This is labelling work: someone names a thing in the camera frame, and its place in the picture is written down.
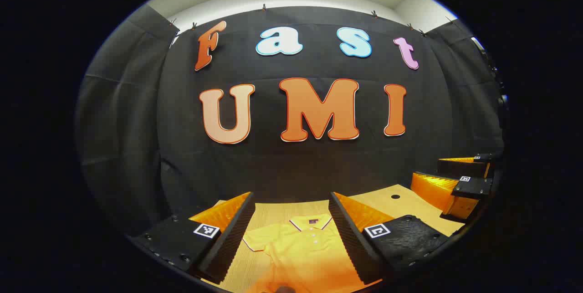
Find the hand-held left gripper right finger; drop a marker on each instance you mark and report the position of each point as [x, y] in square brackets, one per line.
[350, 243]

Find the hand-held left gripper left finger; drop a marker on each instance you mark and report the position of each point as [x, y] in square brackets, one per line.
[232, 243]

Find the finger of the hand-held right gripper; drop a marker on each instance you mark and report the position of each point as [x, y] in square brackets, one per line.
[432, 188]
[460, 167]

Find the orange T-shirt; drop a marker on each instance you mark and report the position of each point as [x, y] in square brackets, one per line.
[300, 256]

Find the black equipment stand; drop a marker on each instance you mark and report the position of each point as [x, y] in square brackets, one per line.
[494, 72]

